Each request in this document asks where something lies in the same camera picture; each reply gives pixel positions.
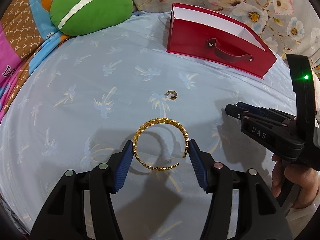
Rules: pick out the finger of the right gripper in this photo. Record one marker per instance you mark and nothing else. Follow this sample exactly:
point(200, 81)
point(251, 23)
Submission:
point(240, 113)
point(273, 114)

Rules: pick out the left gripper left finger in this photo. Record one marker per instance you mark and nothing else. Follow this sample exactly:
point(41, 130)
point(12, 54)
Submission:
point(63, 213)

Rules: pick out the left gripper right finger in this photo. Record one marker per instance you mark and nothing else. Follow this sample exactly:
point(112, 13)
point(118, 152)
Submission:
point(259, 214)

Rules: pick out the red jewelry box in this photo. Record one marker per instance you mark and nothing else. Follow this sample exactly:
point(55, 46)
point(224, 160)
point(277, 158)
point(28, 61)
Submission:
point(204, 34)

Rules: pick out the right hand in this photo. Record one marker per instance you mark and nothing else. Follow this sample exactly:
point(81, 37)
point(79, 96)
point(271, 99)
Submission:
point(306, 178)

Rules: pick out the grey floral blanket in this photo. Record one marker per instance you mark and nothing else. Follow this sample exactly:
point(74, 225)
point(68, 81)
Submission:
point(286, 26)

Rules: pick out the light blue palm bedsheet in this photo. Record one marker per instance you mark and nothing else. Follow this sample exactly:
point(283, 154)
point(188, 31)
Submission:
point(88, 97)

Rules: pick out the green round cushion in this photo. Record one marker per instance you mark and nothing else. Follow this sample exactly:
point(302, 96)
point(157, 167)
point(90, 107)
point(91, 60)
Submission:
point(81, 17)

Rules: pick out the colourful cartoon bedspread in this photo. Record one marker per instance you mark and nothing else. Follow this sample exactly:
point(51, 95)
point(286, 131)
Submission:
point(27, 38)

